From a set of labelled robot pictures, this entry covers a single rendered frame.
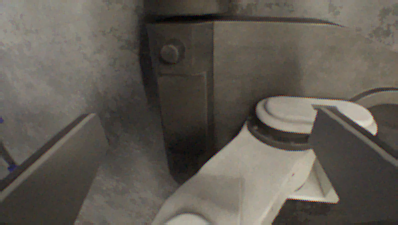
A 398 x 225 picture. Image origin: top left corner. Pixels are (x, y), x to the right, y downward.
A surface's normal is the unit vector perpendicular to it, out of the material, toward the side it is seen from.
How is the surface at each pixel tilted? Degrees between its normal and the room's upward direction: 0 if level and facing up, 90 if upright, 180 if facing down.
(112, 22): 0
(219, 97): 0
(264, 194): 90
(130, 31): 0
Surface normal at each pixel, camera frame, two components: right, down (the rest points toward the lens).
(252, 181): -0.04, -0.86
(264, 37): -0.20, 0.51
